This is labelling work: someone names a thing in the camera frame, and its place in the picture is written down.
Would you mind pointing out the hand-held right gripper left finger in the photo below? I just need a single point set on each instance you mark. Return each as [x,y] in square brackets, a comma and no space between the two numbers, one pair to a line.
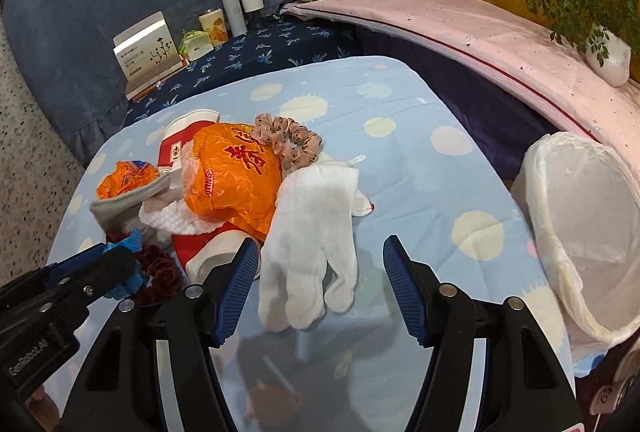
[235,292]

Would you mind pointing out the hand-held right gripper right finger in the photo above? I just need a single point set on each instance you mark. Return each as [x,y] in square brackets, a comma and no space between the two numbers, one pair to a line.
[402,292]

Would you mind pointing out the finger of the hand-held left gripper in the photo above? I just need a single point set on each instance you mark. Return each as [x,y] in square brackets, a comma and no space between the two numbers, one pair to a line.
[110,269]
[75,264]

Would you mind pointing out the blue wrapper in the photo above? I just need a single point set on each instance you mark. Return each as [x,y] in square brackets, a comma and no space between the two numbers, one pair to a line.
[127,239]

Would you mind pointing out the dark red scrunchie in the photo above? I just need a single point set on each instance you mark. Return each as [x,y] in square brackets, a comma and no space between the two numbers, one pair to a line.
[160,277]

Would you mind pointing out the white cotton glove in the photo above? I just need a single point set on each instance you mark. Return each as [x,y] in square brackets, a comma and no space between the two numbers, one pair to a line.
[310,222]

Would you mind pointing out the large orange plastic bag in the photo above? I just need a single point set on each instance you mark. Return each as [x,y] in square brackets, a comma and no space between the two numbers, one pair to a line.
[235,182]

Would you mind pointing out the red and white paper cup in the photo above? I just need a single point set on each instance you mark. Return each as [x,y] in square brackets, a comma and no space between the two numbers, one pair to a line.
[175,141]
[200,247]

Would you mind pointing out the pink dotted scrunchie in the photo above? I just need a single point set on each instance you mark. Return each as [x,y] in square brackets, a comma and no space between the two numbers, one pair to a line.
[300,146]

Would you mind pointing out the white lined trash bin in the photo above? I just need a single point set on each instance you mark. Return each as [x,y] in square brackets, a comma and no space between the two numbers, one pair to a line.
[585,212]

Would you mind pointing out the grey cloth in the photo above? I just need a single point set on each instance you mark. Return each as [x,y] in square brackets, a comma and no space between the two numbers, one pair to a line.
[125,207]

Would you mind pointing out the white tissue paper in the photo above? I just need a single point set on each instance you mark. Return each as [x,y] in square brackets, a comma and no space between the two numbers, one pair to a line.
[165,217]

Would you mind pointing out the small crumpled orange bag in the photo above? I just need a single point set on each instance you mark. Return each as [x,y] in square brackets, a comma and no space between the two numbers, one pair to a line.
[120,179]

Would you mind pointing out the light blue dotted sheet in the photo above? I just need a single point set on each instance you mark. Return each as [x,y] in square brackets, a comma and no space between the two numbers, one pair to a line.
[375,111]

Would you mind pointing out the dark purple cloth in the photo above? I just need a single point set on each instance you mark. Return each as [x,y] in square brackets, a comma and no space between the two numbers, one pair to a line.
[475,111]

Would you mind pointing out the white card box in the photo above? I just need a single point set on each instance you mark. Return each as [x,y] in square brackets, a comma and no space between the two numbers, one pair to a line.
[145,51]

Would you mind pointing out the green packet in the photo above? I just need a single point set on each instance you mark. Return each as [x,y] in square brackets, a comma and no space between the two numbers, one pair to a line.
[196,45]

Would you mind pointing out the navy leaf print cloth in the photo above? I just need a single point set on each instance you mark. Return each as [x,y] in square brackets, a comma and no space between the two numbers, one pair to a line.
[260,46]

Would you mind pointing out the yellow floral box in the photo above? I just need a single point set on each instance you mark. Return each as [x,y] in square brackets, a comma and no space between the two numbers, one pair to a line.
[213,29]

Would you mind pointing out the pink cloth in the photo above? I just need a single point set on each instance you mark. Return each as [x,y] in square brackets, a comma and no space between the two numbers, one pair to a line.
[450,26]

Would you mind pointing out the white bottle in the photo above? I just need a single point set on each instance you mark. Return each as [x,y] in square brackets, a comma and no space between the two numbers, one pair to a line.
[234,14]

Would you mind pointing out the white plant pot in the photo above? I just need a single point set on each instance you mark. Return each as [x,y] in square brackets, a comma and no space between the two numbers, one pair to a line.
[612,61]

